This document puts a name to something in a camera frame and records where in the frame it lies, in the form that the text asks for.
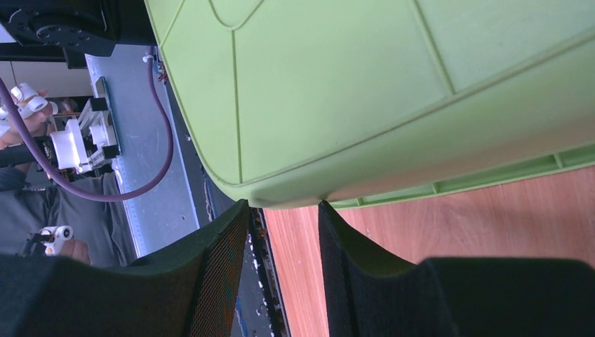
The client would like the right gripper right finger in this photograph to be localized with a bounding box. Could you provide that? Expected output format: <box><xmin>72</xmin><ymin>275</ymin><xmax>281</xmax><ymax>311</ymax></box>
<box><xmin>318</xmin><ymin>201</ymin><xmax>594</xmax><ymax>336</ymax></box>

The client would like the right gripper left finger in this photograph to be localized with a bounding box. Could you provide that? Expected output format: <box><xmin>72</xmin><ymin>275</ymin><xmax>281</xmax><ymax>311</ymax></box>
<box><xmin>0</xmin><ymin>199</ymin><xmax>252</xmax><ymax>337</ymax></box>

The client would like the large green plastic container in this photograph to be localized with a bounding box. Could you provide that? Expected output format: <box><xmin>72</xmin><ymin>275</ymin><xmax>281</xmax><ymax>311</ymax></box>
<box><xmin>145</xmin><ymin>1</ymin><xmax>594</xmax><ymax>209</ymax></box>

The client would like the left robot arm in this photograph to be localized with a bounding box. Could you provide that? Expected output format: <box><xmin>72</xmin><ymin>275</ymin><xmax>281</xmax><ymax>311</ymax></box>
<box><xmin>1</xmin><ymin>1</ymin><xmax>157</xmax><ymax>57</ymax></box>

